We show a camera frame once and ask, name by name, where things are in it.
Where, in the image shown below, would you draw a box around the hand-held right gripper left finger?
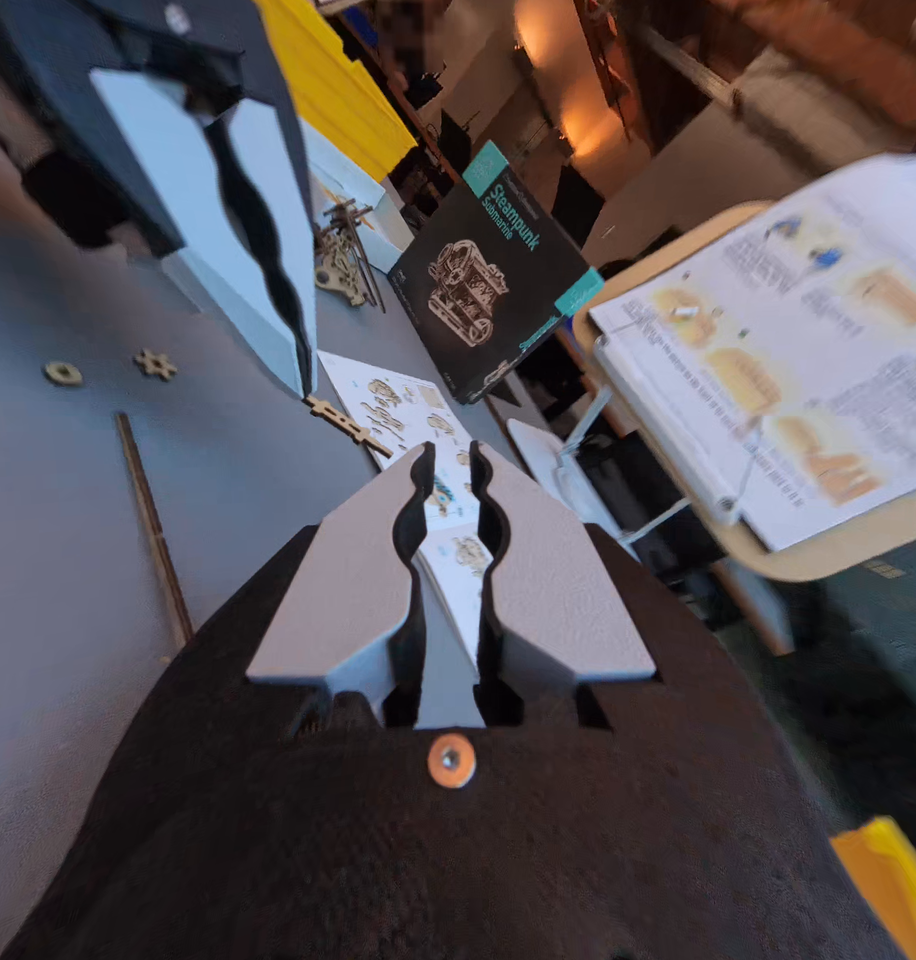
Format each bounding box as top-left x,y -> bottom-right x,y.
245,441 -> 438,730

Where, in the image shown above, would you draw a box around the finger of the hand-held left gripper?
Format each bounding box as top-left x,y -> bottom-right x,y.
89,69 -> 312,397
206,97 -> 318,396

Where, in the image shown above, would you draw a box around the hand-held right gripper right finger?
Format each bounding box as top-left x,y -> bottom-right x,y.
469,441 -> 657,727

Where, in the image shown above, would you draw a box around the notched wooden strip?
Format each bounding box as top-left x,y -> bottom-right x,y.
304,395 -> 393,460

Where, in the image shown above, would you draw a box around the grey desk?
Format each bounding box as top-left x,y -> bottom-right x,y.
0,112 -> 639,954

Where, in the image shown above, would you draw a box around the white cardboard box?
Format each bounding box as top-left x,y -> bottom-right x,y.
300,138 -> 415,275

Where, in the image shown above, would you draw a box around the wooden mechanical model assembly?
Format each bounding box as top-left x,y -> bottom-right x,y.
311,196 -> 387,315

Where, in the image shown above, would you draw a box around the yellow plastic bin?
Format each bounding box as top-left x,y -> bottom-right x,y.
254,0 -> 417,183

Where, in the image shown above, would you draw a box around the white document stand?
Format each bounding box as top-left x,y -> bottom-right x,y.
506,386 -> 691,560

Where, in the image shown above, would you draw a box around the illustrated instruction booklet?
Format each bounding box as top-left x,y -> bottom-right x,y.
317,350 -> 520,676

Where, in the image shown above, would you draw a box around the long wooden stick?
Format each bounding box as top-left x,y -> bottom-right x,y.
115,411 -> 196,651

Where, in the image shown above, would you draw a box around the white clip bar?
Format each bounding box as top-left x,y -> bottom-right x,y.
594,337 -> 745,526

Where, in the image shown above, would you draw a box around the black puzzle kit box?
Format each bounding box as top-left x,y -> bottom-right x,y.
386,140 -> 605,406

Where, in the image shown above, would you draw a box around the wooden document board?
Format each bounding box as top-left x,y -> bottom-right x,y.
574,198 -> 916,584

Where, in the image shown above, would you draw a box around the printed instruction sheets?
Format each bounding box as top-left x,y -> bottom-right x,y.
589,153 -> 916,552

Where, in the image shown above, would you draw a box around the yellow plastic object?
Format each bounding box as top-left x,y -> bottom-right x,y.
831,816 -> 916,960

